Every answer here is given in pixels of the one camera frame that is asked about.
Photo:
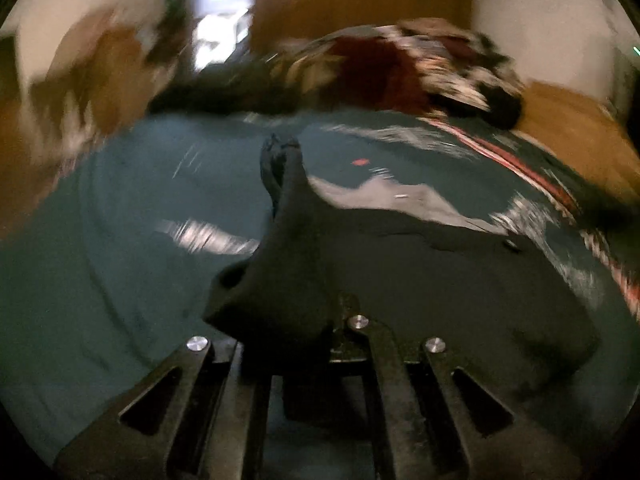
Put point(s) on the cardboard box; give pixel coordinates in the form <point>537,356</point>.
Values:
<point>105,75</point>

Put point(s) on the black and grey jacket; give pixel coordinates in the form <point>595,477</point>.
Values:
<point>350,260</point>

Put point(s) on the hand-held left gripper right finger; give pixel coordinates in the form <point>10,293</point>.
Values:
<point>385,385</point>

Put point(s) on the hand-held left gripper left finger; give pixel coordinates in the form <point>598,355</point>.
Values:
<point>245,400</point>

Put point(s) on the teal printed bedspread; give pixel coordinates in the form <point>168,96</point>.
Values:
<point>125,235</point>

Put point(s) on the heap of black clothes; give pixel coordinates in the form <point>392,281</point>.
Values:
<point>225,90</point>

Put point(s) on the pile of mixed clothes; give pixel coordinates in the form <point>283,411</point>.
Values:
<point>450,60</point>

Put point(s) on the dark red cloth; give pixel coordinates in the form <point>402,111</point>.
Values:
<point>375,75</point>

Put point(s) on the wooden headboard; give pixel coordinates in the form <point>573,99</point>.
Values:
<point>570,125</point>

